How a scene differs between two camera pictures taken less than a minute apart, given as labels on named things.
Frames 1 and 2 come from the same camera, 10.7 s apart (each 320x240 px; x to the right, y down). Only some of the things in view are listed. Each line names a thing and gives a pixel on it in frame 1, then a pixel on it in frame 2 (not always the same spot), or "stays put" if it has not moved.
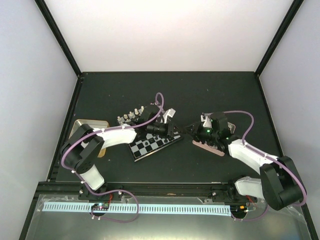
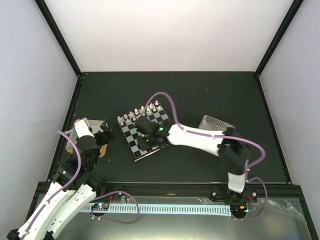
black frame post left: [57, 34] stays put
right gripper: [195, 132] → [143, 145]
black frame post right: [292, 12] stays put
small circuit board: [100, 206] stays put
